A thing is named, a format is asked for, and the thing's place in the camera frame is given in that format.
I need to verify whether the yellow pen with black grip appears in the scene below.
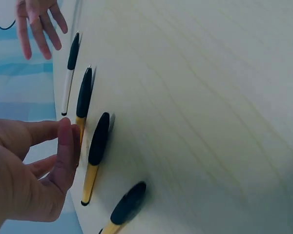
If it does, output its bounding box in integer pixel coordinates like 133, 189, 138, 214
100, 181, 147, 234
75, 64, 93, 148
81, 112, 110, 207

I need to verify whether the person's right hand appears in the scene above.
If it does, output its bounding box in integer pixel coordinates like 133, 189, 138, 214
16, 0, 68, 60

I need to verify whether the white pen with black grip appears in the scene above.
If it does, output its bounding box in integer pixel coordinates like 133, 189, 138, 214
61, 31, 80, 116

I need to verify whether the person's left hand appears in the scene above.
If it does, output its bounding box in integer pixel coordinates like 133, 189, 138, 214
0, 117, 81, 234

